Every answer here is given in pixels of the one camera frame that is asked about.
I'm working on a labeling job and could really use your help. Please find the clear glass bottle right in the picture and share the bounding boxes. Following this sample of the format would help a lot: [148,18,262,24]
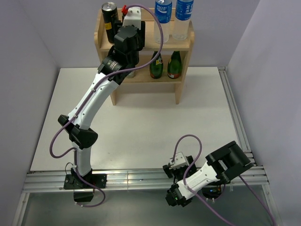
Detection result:
[127,71,135,79]

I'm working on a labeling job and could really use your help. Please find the wooden two-tier shelf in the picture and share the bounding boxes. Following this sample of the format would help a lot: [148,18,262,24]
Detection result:
[94,9,195,104]

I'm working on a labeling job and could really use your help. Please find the aluminium rail frame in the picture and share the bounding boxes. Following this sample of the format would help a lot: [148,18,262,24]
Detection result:
[12,67,282,226]

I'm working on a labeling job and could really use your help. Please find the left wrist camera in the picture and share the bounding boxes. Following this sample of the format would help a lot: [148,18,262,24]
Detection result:
[121,5,142,30]

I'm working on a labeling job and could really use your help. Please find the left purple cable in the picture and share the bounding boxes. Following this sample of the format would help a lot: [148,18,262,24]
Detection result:
[49,4,165,208]

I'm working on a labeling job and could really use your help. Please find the blue label water bottle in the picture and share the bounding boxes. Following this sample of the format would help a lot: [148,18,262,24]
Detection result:
[155,0,172,43]
[172,0,194,40]

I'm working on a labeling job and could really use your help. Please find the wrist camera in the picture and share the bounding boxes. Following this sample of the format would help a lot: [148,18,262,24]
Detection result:
[169,152,189,169]
[121,5,142,30]

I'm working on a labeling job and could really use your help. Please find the green glass bottle yellow label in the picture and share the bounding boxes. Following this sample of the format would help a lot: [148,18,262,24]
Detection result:
[167,51,182,79]

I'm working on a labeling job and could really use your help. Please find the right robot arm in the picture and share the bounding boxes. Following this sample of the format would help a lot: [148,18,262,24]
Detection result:
[163,141,254,207]

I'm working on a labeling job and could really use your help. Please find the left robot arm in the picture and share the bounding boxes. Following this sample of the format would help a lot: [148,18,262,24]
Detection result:
[58,21,145,188]

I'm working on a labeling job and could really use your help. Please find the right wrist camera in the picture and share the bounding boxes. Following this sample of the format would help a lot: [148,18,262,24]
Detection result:
[169,152,189,169]

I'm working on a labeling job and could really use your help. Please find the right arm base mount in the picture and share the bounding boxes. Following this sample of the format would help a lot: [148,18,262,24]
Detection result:
[201,184,226,201]

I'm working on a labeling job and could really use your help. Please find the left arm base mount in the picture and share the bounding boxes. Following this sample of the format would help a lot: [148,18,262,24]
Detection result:
[63,174,107,203]

